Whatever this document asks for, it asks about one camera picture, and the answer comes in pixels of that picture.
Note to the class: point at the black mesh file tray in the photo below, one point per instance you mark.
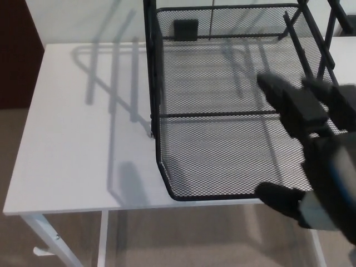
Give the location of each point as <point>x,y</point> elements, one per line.
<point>217,155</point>

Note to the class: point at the white desk side hook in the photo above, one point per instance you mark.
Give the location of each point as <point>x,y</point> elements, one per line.
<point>42,252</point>

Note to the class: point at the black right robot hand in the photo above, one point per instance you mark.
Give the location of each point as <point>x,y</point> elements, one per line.
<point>328,167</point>

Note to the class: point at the white metal frame desk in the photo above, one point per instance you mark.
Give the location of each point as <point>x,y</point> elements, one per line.
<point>69,139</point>

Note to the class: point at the dark brown wooden panel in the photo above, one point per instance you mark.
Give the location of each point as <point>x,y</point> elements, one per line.
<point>14,55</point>

